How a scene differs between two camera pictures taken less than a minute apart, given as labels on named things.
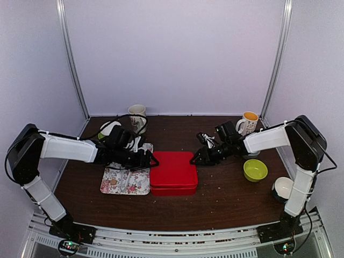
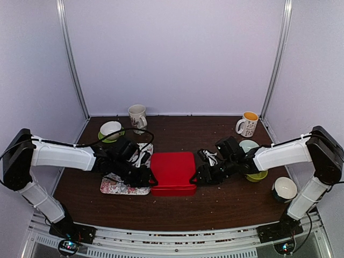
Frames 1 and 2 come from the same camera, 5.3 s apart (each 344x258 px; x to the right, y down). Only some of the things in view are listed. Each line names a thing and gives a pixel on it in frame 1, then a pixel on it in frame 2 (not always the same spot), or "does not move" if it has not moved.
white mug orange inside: [248, 124] does not move
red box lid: [174, 169] does not move
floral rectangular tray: [116, 179] does not move
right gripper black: [202, 156] to [202, 170]
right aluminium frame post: [285, 31] does not move
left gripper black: [141, 164] to [142, 180]
